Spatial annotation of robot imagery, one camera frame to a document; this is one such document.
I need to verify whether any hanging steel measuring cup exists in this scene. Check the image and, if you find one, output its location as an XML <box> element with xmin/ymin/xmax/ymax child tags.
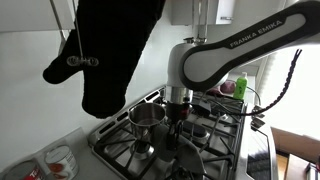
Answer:
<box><xmin>182</xmin><ymin>0</ymin><xmax>196</xmax><ymax>45</ymax></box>

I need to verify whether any dark braided robot cable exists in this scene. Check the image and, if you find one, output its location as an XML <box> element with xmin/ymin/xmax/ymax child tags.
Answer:
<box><xmin>213</xmin><ymin>48</ymin><xmax>303</xmax><ymax>118</ymax></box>

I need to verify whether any steel stove knob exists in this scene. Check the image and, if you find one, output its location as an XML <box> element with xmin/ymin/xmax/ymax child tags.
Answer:
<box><xmin>252</xmin><ymin>104</ymin><xmax>266</xmax><ymax>113</ymax></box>
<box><xmin>250</xmin><ymin>117</ymin><xmax>267</xmax><ymax>130</ymax></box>
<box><xmin>251</xmin><ymin>111</ymin><xmax>267</xmax><ymax>120</ymax></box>

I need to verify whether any pink cloth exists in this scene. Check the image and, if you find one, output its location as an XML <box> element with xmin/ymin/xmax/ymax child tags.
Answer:
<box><xmin>206</xmin><ymin>79</ymin><xmax>237</xmax><ymax>98</ymax></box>

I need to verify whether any green dish soap bottle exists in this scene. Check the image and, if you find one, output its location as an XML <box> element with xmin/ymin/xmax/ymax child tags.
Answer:
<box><xmin>232</xmin><ymin>71</ymin><xmax>250</xmax><ymax>101</ymax></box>

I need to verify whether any white wall cabinet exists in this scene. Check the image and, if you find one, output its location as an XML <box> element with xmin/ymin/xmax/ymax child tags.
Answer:
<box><xmin>171</xmin><ymin>0</ymin><xmax>236</xmax><ymax>26</ymax></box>

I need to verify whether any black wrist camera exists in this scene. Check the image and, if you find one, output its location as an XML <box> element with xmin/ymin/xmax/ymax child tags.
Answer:
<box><xmin>192</xmin><ymin>99</ymin><xmax>213</xmax><ymax>118</ymax></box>

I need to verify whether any black oven mitt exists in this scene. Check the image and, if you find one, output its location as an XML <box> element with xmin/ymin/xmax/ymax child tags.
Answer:
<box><xmin>42</xmin><ymin>0</ymin><xmax>167</xmax><ymax>120</ymax></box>

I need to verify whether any hanging steel utensil handle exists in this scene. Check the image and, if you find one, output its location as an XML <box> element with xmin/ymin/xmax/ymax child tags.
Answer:
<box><xmin>48</xmin><ymin>0</ymin><xmax>70</xmax><ymax>56</ymax></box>

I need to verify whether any red label tomato can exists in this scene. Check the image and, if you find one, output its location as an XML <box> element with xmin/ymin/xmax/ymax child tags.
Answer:
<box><xmin>2</xmin><ymin>159</ymin><xmax>43</xmax><ymax>180</ymax></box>

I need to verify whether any hanging steel ladle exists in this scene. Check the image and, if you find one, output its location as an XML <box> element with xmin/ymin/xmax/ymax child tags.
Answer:
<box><xmin>194</xmin><ymin>0</ymin><xmax>209</xmax><ymax>44</ymax></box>

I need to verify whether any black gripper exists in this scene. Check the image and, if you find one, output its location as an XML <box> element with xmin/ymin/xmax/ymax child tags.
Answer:
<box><xmin>165</xmin><ymin>101</ymin><xmax>194</xmax><ymax>151</ymax></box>

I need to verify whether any wooden board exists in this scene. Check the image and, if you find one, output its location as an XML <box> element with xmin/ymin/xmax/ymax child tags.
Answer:
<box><xmin>271</xmin><ymin>127</ymin><xmax>320</xmax><ymax>165</ymax></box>

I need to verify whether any stainless gas stove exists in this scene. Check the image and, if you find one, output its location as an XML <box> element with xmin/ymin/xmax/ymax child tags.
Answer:
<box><xmin>87</xmin><ymin>84</ymin><xmax>280</xmax><ymax>180</ymax></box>

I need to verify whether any grey kitchen towel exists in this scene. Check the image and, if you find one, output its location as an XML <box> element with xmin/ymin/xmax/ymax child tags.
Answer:
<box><xmin>151</xmin><ymin>122</ymin><xmax>208</xmax><ymax>176</ymax></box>

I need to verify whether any hanging metal coil whisk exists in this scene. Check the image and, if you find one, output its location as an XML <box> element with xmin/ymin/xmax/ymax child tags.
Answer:
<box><xmin>65</xmin><ymin>0</ymin><xmax>100</xmax><ymax>68</ymax></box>

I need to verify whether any small steel pot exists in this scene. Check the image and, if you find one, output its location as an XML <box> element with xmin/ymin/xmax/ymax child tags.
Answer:
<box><xmin>127</xmin><ymin>102</ymin><xmax>167</xmax><ymax>142</ymax></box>

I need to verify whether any white range hood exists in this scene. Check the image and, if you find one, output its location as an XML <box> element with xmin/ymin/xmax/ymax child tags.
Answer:
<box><xmin>0</xmin><ymin>0</ymin><xmax>76</xmax><ymax>33</ymax></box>

